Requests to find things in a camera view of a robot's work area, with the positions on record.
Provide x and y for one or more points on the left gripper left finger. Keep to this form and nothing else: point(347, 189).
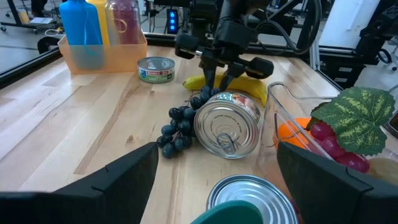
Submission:
point(109, 202)

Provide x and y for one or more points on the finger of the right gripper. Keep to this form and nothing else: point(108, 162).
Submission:
point(231, 73)
point(210, 76)

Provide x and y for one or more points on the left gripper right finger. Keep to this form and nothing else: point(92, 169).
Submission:
point(326, 199)

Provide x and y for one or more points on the dark blue toy grapes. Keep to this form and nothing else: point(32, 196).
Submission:
point(178, 124)

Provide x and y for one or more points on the orange toy fruit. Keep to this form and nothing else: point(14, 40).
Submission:
point(292, 133)

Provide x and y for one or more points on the red grapes with green leaf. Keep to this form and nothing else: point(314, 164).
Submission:
point(354, 118)

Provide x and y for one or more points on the purple squeeze bottle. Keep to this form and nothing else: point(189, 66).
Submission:
point(129, 31)

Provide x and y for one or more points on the clear bottle with black cap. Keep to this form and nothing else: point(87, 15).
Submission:
point(109, 21)

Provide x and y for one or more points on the yellow squeeze bottle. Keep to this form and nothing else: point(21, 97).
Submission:
point(104, 21)

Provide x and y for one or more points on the blue squeeze bottle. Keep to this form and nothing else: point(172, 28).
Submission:
point(81, 25)

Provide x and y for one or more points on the yellow toy banana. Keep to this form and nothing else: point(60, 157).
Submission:
point(248, 87)

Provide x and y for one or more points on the tall silver tin can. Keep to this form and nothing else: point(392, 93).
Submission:
point(227, 124)

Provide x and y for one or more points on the flat tin can green label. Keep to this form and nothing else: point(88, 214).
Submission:
point(155, 70)

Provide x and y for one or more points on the flat tin can red label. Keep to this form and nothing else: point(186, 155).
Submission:
point(264, 199)

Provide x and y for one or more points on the black device with blue LEDs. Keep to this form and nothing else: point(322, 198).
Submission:
point(173, 21)

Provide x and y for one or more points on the clear plastic container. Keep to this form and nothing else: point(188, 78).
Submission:
point(270, 130)

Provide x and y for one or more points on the orange translucent plastic bin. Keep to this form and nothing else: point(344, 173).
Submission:
point(124, 59)

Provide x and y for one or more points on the green plastic bin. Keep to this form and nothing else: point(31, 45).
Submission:
point(230, 214)

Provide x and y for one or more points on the black equipment cart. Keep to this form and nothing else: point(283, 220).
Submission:
point(342, 68)

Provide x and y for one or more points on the white panel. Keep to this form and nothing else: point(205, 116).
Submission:
point(348, 21)

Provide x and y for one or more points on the black wheeled cart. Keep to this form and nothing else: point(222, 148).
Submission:
point(18, 25)

